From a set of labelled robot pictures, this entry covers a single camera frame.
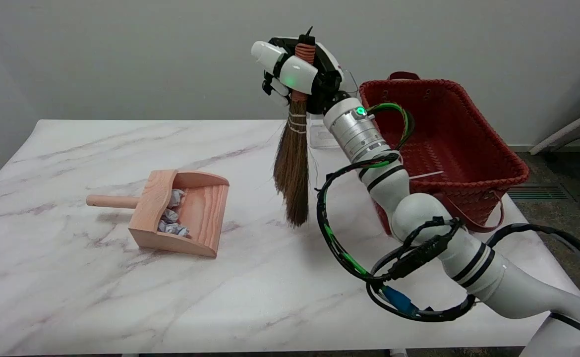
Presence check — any black and green cable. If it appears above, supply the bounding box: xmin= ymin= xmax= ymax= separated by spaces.
xmin=315 ymin=103 xmax=415 ymax=286

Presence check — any clear plastic square container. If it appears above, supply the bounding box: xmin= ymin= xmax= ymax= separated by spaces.
xmin=309 ymin=69 xmax=360 ymax=149

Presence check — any brown straw hand broom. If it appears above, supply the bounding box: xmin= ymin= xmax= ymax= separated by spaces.
xmin=272 ymin=26 xmax=319 ymax=229

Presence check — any white furniture tube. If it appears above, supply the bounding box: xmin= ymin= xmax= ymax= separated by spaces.
xmin=528 ymin=103 xmax=580 ymax=156

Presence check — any wooden dustpan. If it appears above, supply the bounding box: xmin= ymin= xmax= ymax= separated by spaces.
xmin=86 ymin=169 xmax=230 ymax=258

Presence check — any red woven basket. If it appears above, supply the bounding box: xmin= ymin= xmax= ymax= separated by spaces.
xmin=358 ymin=72 xmax=530 ymax=235

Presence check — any black cable with blue connector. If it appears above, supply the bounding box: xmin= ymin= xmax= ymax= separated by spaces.
xmin=367 ymin=217 xmax=477 ymax=323

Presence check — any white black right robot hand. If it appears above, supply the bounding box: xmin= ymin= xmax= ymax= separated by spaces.
xmin=250 ymin=34 xmax=352 ymax=116

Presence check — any thick black cable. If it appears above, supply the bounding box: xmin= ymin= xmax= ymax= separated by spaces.
xmin=486 ymin=223 xmax=580 ymax=329

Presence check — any floor vent grille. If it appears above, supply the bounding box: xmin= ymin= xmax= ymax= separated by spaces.
xmin=507 ymin=183 xmax=571 ymax=201

